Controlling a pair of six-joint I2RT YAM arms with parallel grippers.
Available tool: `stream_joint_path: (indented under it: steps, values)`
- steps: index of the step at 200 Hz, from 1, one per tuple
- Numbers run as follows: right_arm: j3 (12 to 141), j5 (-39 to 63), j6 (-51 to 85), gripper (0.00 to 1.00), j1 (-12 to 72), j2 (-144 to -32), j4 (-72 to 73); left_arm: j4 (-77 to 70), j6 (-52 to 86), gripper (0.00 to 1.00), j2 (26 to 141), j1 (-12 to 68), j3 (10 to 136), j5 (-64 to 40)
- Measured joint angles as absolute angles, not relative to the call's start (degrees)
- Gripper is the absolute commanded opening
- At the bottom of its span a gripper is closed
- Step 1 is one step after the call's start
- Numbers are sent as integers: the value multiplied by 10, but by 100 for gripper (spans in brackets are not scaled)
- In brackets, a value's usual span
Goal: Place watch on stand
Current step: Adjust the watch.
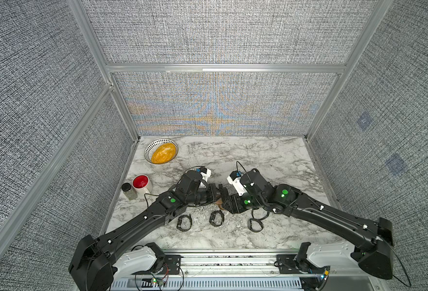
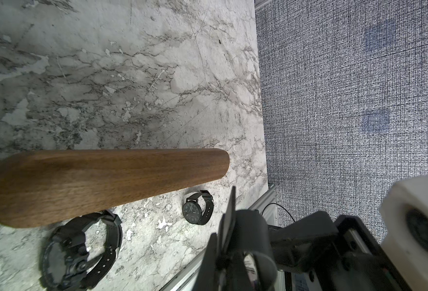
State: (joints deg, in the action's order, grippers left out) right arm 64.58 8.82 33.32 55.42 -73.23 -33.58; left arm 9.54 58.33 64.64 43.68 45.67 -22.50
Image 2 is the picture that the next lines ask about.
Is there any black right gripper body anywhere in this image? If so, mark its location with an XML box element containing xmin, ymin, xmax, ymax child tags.
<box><xmin>232</xmin><ymin>210</ymin><xmax>410</xmax><ymax>291</ymax></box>

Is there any wooden watch stand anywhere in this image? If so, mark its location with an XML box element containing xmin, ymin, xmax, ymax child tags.
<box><xmin>0</xmin><ymin>149</ymin><xmax>230</xmax><ymax>229</ymax></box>

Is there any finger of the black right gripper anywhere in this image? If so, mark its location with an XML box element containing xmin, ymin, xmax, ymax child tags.
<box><xmin>193</xmin><ymin>233</ymin><xmax>219</xmax><ymax>291</ymax></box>
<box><xmin>219</xmin><ymin>186</ymin><xmax>236</xmax><ymax>255</ymax></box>

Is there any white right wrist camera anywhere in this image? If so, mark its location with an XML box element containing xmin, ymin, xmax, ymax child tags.
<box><xmin>380</xmin><ymin>175</ymin><xmax>428</xmax><ymax>291</ymax></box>

